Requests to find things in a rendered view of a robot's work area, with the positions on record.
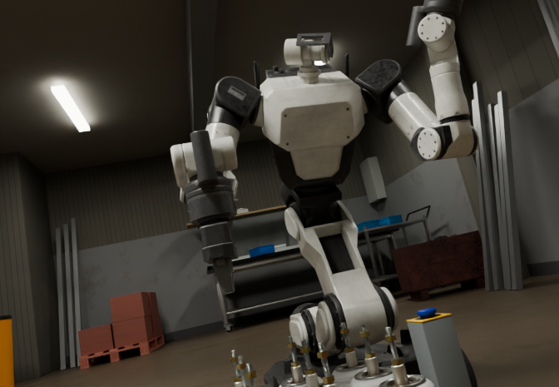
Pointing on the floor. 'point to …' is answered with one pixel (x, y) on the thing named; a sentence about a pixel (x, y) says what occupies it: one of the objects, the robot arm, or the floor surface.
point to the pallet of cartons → (124, 330)
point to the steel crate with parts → (440, 264)
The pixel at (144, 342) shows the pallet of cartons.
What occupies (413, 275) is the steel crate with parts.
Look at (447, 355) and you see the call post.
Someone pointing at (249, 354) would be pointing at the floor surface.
